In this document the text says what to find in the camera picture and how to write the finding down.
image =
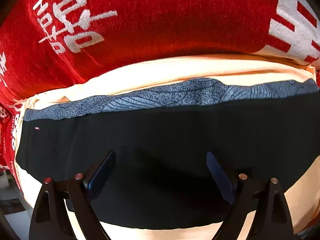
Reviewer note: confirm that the black pants with grey waistband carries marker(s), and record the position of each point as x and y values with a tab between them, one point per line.
160	142

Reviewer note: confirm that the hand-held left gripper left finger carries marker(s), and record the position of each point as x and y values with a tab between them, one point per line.
101	173

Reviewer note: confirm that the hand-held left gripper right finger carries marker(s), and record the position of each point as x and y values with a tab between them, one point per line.
221	177

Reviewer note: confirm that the red printed blanket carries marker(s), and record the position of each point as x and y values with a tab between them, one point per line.
150	17

